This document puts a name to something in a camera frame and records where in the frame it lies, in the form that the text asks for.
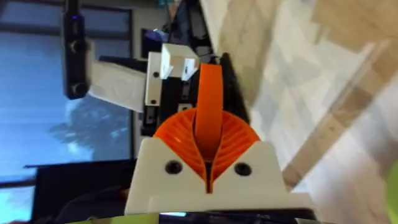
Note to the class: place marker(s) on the black rail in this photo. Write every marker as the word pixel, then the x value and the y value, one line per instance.
pixel 234 90

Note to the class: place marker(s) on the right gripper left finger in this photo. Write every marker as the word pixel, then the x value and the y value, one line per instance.
pixel 161 180

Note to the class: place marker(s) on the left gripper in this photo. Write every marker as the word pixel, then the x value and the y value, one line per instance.
pixel 118 84

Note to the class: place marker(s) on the black monitor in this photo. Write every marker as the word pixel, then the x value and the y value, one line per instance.
pixel 77 186

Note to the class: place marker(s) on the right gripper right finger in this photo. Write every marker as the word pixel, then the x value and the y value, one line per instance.
pixel 258 180

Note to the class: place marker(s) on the light green object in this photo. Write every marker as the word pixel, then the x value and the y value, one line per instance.
pixel 393 193

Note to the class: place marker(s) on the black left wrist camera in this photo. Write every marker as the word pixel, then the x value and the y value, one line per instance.
pixel 74 62

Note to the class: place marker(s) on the window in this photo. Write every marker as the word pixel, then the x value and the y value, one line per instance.
pixel 34 109

